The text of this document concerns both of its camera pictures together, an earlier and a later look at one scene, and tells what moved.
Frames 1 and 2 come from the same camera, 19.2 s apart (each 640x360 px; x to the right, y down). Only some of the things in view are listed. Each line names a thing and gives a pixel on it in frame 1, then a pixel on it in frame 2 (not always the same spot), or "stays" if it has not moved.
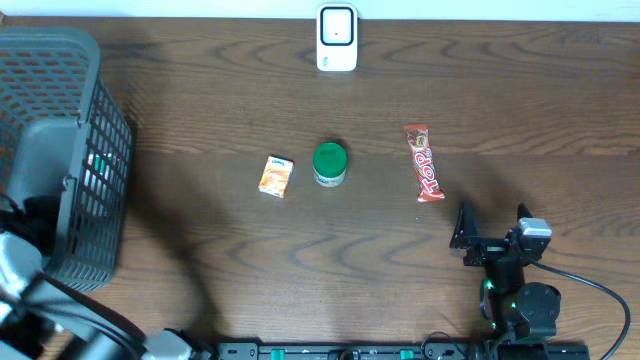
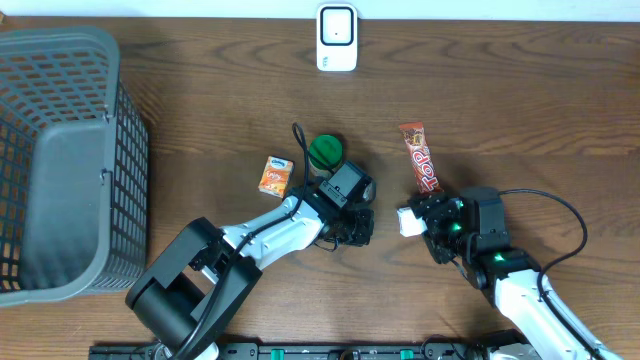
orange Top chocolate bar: [424, 163] stays
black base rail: [404, 351] stays
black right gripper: [487, 248] -> [435, 209]
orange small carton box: [276, 176] stays
